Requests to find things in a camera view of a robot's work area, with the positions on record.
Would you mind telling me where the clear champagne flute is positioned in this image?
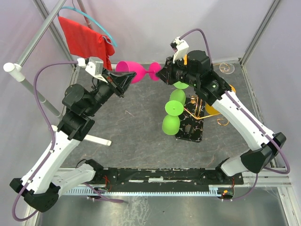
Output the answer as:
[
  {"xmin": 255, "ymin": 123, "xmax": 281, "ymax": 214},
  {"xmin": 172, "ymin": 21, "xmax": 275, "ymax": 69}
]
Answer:
[{"xmin": 219, "ymin": 63, "xmax": 235, "ymax": 74}]

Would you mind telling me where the white stand foot front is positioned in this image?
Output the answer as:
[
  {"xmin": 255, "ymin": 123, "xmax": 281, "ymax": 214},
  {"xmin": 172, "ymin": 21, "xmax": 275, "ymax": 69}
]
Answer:
[{"xmin": 51, "ymin": 125, "xmax": 112, "ymax": 146}]

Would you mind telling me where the white cable duct strip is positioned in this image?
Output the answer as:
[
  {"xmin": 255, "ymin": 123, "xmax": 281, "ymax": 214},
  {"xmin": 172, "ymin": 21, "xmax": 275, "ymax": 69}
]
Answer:
[{"xmin": 64, "ymin": 186, "xmax": 222, "ymax": 197}]

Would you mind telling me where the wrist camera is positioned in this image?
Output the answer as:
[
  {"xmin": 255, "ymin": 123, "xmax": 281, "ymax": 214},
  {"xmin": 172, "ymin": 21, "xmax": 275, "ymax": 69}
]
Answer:
[
  {"xmin": 77, "ymin": 56, "xmax": 105, "ymax": 81},
  {"xmin": 170, "ymin": 37, "xmax": 189, "ymax": 64}
]

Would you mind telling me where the gold wire wine glass rack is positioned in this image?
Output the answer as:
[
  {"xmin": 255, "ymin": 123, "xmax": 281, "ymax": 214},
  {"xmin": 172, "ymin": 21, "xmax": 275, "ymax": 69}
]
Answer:
[{"xmin": 175, "ymin": 96, "xmax": 221, "ymax": 143}]

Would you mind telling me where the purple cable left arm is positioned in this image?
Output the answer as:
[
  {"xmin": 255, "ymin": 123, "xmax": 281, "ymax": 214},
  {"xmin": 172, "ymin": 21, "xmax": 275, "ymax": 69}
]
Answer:
[{"xmin": 11, "ymin": 60, "xmax": 124, "ymax": 222}]

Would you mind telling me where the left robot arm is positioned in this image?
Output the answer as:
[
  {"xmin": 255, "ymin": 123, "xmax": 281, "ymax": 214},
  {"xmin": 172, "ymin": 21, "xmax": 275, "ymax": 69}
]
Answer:
[{"xmin": 10, "ymin": 69, "xmax": 136, "ymax": 212}]

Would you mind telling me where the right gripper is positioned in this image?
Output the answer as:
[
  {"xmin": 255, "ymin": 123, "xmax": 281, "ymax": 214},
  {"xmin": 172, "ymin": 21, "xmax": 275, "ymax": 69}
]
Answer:
[{"xmin": 156, "ymin": 54, "xmax": 199, "ymax": 88}]

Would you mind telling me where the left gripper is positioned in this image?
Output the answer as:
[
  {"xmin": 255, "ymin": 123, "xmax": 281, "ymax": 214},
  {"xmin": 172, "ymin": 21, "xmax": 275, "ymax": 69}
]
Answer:
[{"xmin": 85, "ymin": 67, "xmax": 137, "ymax": 116}]

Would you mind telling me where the green plastic goblet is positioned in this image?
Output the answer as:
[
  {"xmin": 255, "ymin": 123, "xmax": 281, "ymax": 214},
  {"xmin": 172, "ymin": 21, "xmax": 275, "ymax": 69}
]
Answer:
[
  {"xmin": 162, "ymin": 100, "xmax": 184, "ymax": 136},
  {"xmin": 169, "ymin": 81, "xmax": 189, "ymax": 105}
]

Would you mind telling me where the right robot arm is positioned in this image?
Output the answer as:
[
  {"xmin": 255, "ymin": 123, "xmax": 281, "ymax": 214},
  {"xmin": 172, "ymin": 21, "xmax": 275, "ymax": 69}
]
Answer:
[{"xmin": 156, "ymin": 50, "xmax": 286, "ymax": 184}]

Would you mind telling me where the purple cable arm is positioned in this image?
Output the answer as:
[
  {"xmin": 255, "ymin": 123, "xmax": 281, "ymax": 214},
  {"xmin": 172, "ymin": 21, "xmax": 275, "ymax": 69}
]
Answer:
[
  {"xmin": 11, "ymin": 60, "xmax": 124, "ymax": 222},
  {"xmin": 180, "ymin": 28, "xmax": 291, "ymax": 202}
]

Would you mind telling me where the red cloth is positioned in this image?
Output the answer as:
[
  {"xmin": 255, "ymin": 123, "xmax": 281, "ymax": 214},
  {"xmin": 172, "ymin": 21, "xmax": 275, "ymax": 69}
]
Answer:
[{"xmin": 58, "ymin": 16, "xmax": 115, "ymax": 70}]

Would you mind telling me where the orange plastic goblet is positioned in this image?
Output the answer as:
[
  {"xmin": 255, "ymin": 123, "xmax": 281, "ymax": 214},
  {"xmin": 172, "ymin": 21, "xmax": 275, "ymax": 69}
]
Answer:
[
  {"xmin": 183, "ymin": 55, "xmax": 188, "ymax": 65},
  {"xmin": 205, "ymin": 85, "xmax": 236, "ymax": 115}
]

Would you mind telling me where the pink plastic goblet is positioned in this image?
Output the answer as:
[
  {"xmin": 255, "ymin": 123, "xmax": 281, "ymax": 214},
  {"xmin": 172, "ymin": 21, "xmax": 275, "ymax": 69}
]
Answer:
[{"xmin": 117, "ymin": 61, "xmax": 161, "ymax": 83}]

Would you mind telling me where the blue clothes hanger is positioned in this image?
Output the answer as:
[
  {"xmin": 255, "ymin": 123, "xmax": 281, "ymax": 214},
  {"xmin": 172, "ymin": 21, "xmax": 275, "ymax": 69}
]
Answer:
[{"xmin": 57, "ymin": 0, "xmax": 118, "ymax": 47}]

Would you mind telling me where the orange plastic goblet front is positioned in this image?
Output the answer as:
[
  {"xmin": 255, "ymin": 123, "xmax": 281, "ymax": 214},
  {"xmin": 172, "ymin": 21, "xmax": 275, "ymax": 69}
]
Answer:
[{"xmin": 183, "ymin": 55, "xmax": 188, "ymax": 65}]

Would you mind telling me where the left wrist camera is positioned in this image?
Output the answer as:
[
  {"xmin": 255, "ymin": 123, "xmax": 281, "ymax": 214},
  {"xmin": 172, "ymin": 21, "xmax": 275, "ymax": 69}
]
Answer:
[{"xmin": 77, "ymin": 56, "xmax": 105, "ymax": 81}]

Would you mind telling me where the grey clothes stand pole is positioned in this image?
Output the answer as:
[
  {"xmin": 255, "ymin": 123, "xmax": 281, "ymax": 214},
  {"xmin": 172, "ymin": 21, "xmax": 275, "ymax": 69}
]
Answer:
[{"xmin": 3, "ymin": 0, "xmax": 71, "ymax": 125}]

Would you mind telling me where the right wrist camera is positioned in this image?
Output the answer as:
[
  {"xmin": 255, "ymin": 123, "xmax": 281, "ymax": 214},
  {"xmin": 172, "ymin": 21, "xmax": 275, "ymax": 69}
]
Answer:
[{"xmin": 170, "ymin": 37, "xmax": 189, "ymax": 64}]

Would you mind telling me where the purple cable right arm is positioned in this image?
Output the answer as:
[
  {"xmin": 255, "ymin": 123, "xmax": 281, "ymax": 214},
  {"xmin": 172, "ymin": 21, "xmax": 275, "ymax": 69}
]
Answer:
[{"xmin": 180, "ymin": 28, "xmax": 291, "ymax": 202}]

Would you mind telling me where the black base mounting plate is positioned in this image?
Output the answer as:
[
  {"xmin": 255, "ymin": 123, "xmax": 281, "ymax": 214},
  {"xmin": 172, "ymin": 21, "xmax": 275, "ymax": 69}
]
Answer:
[{"xmin": 89, "ymin": 168, "xmax": 244, "ymax": 192}]

